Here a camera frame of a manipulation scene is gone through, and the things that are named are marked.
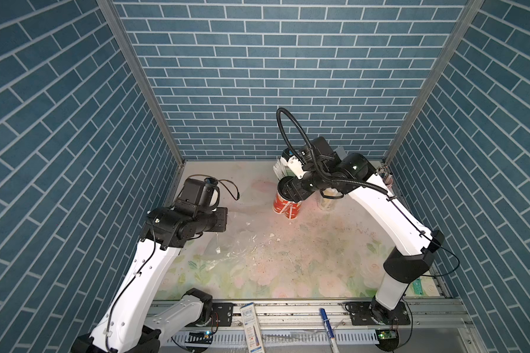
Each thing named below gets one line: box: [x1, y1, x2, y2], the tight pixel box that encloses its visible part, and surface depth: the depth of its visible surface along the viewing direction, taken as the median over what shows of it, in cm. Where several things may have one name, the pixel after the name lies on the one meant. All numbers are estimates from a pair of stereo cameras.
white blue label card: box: [239, 302, 265, 353], surface depth 71 cm
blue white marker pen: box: [318, 307, 340, 353], surface depth 71 cm
